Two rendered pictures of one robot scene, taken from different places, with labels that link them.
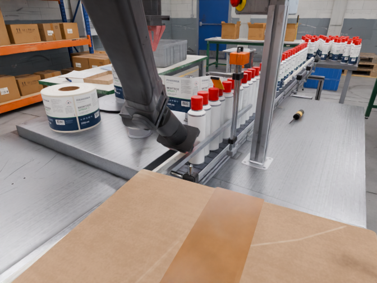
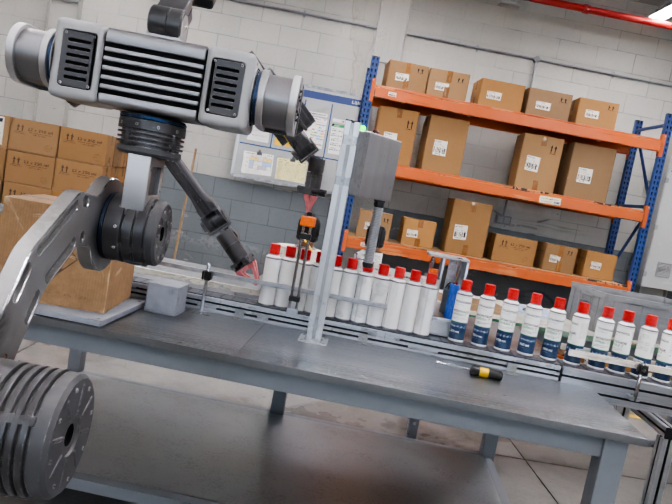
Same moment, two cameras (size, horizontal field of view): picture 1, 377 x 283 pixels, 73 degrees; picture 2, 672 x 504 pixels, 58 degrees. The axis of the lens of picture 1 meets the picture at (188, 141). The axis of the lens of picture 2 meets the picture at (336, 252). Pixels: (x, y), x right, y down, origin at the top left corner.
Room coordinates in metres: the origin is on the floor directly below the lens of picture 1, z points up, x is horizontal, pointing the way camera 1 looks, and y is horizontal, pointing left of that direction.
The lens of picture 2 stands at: (-0.08, -1.86, 1.29)
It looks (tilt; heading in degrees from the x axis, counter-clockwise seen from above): 6 degrees down; 62
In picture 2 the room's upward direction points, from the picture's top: 10 degrees clockwise
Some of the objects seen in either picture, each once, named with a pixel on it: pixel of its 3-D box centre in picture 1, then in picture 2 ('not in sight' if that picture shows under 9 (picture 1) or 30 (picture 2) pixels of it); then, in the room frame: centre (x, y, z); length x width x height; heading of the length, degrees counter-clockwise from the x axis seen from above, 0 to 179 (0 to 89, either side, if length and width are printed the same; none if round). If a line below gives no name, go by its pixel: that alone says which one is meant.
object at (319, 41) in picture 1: (328, 46); not in sight; (2.86, -1.48, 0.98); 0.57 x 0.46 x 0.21; 59
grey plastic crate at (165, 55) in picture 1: (160, 52); (633, 314); (3.00, 0.31, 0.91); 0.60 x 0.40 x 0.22; 158
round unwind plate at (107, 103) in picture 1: (124, 101); not in sight; (1.26, 0.33, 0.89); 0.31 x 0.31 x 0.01
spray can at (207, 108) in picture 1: (202, 124); (286, 276); (0.73, -0.04, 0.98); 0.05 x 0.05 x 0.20
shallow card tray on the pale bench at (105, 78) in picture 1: (108, 77); (471, 303); (2.15, 0.67, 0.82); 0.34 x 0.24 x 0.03; 160
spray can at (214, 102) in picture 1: (212, 119); (301, 280); (0.77, -0.08, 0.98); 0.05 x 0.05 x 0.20
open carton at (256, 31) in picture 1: (257, 30); not in sight; (6.21, -1.54, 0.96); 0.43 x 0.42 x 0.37; 62
